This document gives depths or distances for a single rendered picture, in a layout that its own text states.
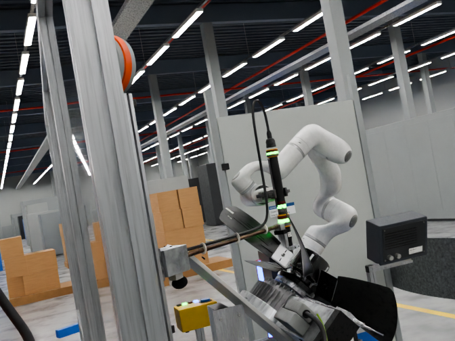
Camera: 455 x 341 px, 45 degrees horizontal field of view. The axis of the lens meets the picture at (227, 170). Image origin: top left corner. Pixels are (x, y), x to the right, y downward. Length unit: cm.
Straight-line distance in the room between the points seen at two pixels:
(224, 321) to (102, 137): 127
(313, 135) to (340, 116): 193
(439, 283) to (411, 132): 881
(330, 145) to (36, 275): 904
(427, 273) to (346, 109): 132
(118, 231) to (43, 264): 1042
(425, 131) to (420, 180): 110
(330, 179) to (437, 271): 156
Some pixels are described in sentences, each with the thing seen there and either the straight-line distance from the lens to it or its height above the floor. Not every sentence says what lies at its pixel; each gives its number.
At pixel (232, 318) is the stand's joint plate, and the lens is 176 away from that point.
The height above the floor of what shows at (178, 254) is 136.
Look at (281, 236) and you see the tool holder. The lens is 196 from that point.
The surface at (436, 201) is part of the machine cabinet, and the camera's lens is 1232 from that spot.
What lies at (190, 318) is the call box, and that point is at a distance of 224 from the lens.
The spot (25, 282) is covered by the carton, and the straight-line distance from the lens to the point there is 1093.
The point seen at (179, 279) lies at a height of 130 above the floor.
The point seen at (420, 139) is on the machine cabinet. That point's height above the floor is 178.
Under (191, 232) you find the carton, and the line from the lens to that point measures 1017.
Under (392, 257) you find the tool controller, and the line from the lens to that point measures 259.
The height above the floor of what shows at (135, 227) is 150.
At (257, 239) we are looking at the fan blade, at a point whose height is 132.
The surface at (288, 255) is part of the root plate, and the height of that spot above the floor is 125.
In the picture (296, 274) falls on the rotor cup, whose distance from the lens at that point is 188.
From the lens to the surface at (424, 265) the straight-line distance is 397.
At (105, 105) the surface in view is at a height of 162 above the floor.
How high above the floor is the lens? 153
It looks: 1 degrees up
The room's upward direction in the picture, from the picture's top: 10 degrees counter-clockwise
